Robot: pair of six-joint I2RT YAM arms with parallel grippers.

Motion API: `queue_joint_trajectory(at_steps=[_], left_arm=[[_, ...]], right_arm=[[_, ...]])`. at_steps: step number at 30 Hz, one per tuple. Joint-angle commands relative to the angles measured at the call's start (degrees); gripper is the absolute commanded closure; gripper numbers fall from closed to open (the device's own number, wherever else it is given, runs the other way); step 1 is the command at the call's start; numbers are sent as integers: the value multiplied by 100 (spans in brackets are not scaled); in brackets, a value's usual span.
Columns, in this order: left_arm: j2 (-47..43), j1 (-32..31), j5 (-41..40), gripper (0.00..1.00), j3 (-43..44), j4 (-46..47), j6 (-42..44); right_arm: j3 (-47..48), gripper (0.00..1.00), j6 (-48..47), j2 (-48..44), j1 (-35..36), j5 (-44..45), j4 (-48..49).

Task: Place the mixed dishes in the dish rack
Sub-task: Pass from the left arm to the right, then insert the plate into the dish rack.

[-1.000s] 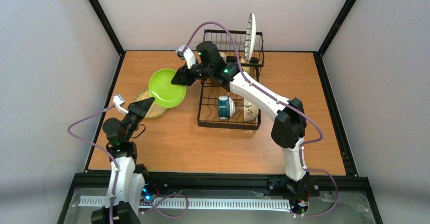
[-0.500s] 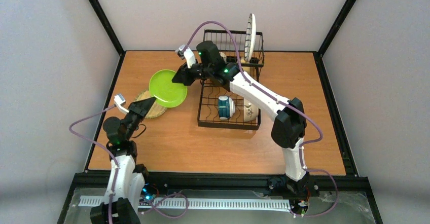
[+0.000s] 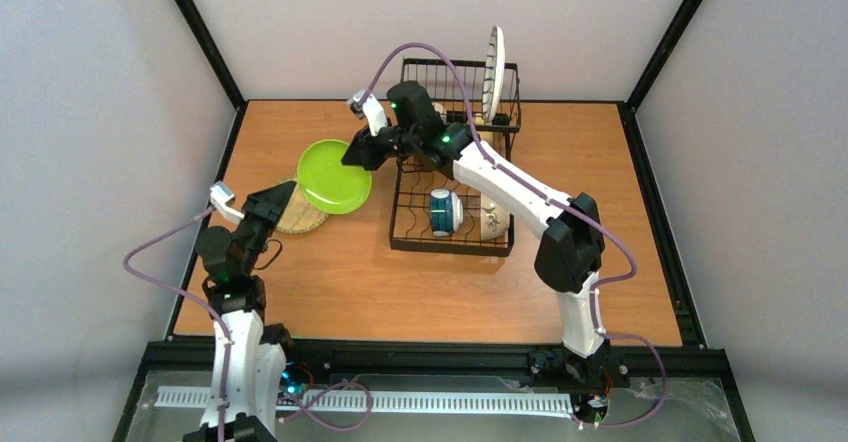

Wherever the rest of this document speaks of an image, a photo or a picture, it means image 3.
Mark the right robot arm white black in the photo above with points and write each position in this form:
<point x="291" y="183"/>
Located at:
<point x="568" y="258"/>

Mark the cream bowl floral pattern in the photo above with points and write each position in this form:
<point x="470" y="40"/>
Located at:
<point x="494" y="219"/>

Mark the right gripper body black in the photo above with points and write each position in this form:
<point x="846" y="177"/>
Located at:
<point x="382" y="145"/>

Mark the black corner frame post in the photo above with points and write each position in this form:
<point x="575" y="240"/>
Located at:
<point x="199" y="29"/>
<point x="663" y="51"/>

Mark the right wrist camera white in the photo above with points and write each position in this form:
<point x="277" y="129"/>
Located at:
<point x="368" y="107"/>

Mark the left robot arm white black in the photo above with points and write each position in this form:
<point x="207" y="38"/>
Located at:
<point x="249" y="356"/>

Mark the white slotted cable duct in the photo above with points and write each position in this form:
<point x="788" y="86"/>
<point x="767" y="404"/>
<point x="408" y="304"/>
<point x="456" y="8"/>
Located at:
<point x="465" y="403"/>

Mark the yellow mug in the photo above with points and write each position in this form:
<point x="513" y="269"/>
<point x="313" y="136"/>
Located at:
<point x="486" y="136"/>

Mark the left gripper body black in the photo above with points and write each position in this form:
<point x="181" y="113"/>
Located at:
<point x="257" y="210"/>

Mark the woven bamboo tray green rim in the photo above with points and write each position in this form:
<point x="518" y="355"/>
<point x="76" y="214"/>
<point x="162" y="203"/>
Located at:
<point x="300" y="215"/>

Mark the black corner frame post right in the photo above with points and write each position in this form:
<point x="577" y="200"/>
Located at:
<point x="663" y="51"/>

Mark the white bowl dark outside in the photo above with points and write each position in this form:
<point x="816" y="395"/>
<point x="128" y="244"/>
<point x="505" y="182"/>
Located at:
<point x="446" y="212"/>

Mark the white blue striped plate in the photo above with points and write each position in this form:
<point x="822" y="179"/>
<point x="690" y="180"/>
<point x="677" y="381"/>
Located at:
<point x="494" y="72"/>

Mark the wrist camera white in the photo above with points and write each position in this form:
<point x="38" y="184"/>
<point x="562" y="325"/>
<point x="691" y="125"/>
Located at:
<point x="368" y="107"/>
<point x="222" y="199"/>

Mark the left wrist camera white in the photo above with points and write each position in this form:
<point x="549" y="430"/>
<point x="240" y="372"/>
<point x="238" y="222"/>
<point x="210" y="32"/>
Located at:
<point x="222" y="199"/>

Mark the black front frame rail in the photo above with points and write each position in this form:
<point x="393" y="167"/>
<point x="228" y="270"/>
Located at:
<point x="532" y="364"/>

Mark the green plate woven rim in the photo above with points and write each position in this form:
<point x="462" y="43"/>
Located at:
<point x="328" y="184"/>

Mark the black corner frame post left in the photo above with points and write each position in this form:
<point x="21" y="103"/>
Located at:
<point x="199" y="29"/>

